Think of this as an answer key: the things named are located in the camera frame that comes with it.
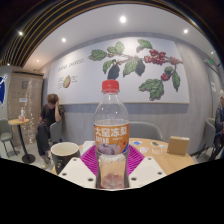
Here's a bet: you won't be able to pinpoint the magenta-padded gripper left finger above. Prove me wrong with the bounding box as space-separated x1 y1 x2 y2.
58 144 99 189

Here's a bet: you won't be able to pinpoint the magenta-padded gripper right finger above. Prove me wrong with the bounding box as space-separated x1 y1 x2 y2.
127 144 167 189

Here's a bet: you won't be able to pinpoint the clear red-capped drink bottle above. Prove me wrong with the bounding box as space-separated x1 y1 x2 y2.
93 79 130 190

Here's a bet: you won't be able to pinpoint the dark mug with cream inside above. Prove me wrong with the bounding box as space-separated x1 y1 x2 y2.
50 141 81 175

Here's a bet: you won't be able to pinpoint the small clear plastic cup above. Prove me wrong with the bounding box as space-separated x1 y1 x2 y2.
150 141 164 155

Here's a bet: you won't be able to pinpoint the white paper with grey print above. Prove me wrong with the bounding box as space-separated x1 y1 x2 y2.
79 140 97 156

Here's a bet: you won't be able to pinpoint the grey upholstered chair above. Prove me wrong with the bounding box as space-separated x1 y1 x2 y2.
191 117 217 156
49 120 64 144
128 121 164 141

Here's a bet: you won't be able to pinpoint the brown cardboard box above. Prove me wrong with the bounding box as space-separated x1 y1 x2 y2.
166 135 191 156

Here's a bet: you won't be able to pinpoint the small clear bottle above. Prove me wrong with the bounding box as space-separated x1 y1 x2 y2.
19 107 26 122

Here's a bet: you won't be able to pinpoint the grey-green chair with thin legs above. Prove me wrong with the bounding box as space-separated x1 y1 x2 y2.
0 117 18 158

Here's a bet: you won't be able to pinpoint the recessed ceiling lights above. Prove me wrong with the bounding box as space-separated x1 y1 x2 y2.
18 15 189 44

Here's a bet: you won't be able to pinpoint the small round wooden pedestal table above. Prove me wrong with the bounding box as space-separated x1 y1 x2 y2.
8 118 36 164

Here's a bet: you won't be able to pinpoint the coffee branch wall mural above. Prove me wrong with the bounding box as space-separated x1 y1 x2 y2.
46 36 190 105

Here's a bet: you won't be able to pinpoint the blue wall logo sign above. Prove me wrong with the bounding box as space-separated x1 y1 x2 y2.
0 74 8 108

